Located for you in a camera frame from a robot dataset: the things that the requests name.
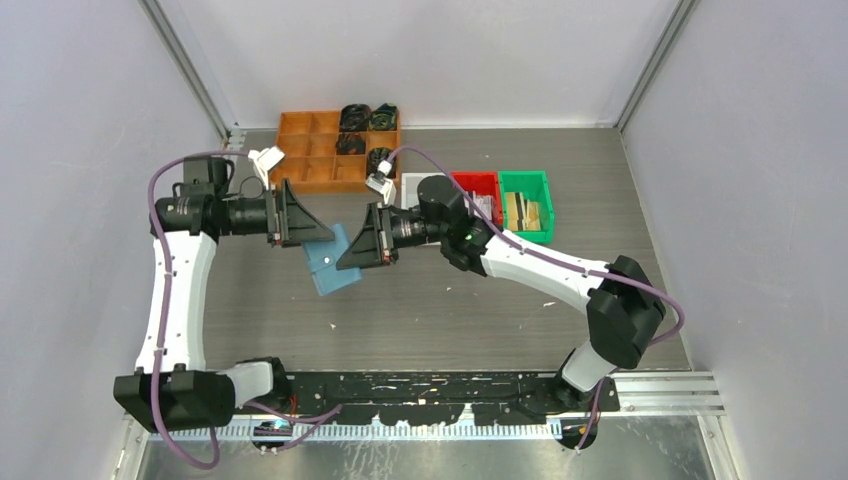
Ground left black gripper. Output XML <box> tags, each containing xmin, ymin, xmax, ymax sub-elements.
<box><xmin>220</xmin><ymin>178</ymin><xmax>334</xmax><ymax>248</ymax></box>

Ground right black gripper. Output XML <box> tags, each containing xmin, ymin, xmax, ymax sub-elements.
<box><xmin>337</xmin><ymin>203</ymin><xmax>447</xmax><ymax>273</ymax></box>

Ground blue leather card holder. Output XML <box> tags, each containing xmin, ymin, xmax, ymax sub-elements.
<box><xmin>302</xmin><ymin>223</ymin><xmax>363</xmax><ymax>296</ymax></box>

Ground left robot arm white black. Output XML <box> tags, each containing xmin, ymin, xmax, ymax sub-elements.
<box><xmin>113</xmin><ymin>152</ymin><xmax>335</xmax><ymax>433</ymax></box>

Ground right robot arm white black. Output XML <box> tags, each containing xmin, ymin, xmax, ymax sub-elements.
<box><xmin>336</xmin><ymin>175</ymin><xmax>666</xmax><ymax>411</ymax></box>

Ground gold cards stack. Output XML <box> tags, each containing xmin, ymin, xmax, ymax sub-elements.
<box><xmin>503</xmin><ymin>192</ymin><xmax>542</xmax><ymax>232</ymax></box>

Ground orange wooden compartment tray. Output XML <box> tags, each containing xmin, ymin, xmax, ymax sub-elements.
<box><xmin>270</xmin><ymin>110</ymin><xmax>402</xmax><ymax>194</ymax></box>

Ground white plastic bin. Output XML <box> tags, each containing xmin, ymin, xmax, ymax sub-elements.
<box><xmin>400</xmin><ymin>173</ymin><xmax>454</xmax><ymax>210</ymax></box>

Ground rolled dark belt middle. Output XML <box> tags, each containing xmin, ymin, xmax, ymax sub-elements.
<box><xmin>335</xmin><ymin>132</ymin><xmax>367</xmax><ymax>155</ymax></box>

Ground rolled dark belt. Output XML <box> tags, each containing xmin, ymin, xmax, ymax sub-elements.
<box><xmin>335</xmin><ymin>132</ymin><xmax>367</xmax><ymax>155</ymax></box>
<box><xmin>338</xmin><ymin>104</ymin><xmax>372</xmax><ymax>132</ymax></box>
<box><xmin>368</xmin><ymin>103</ymin><xmax>399</xmax><ymax>132</ymax></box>
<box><xmin>365</xmin><ymin>147</ymin><xmax>397</xmax><ymax>180</ymax></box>

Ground rolled dark belt bottom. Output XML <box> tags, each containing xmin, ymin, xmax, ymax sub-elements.
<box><xmin>365</xmin><ymin>147</ymin><xmax>397</xmax><ymax>180</ymax></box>

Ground rolled dark belt top left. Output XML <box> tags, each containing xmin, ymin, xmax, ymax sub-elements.
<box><xmin>338</xmin><ymin>104</ymin><xmax>372</xmax><ymax>132</ymax></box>

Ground rolled dark belt top right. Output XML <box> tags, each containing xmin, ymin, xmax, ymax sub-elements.
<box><xmin>368</xmin><ymin>103</ymin><xmax>399</xmax><ymax>132</ymax></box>

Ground red plastic bin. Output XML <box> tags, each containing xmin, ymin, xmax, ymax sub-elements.
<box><xmin>451</xmin><ymin>171</ymin><xmax>503</xmax><ymax>226</ymax></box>

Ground green plastic bin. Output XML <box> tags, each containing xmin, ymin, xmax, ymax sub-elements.
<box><xmin>498</xmin><ymin>170</ymin><xmax>556</xmax><ymax>244</ymax></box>

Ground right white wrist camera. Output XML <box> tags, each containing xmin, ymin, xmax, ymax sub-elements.
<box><xmin>365</xmin><ymin>161</ymin><xmax>397</xmax><ymax>206</ymax></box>

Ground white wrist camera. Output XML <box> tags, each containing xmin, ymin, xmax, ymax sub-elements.
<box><xmin>365</xmin><ymin>161</ymin><xmax>397</xmax><ymax>206</ymax></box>
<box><xmin>247</xmin><ymin>146</ymin><xmax>285</xmax><ymax>190</ymax></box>

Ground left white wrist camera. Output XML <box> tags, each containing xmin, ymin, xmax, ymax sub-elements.
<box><xmin>247</xmin><ymin>146</ymin><xmax>285</xmax><ymax>190</ymax></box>

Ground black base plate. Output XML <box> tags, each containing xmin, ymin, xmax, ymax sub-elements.
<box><xmin>256</xmin><ymin>371</ymin><xmax>592</xmax><ymax>426</ymax></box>

